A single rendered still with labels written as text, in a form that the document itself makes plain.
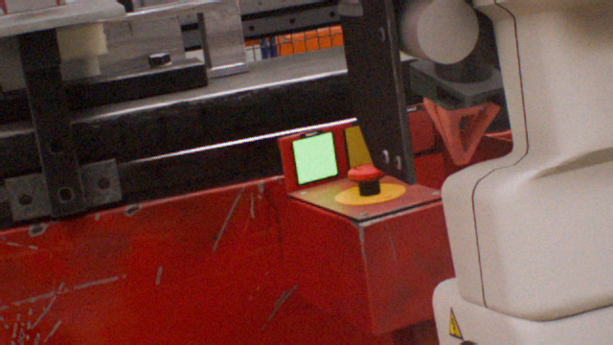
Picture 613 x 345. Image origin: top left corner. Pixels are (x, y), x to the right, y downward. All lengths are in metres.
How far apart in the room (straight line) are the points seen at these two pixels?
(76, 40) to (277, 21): 0.39
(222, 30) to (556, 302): 0.85
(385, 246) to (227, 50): 0.44
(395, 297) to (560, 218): 0.46
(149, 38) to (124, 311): 0.33
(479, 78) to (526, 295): 0.48
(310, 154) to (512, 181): 0.57
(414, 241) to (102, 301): 0.42
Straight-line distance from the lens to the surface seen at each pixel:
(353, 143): 1.37
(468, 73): 1.25
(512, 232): 0.80
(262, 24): 1.84
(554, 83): 0.80
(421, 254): 1.25
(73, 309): 1.49
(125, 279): 1.49
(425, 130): 1.41
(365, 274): 1.22
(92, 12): 1.30
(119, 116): 1.44
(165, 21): 1.56
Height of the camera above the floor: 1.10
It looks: 13 degrees down
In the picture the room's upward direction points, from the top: 8 degrees counter-clockwise
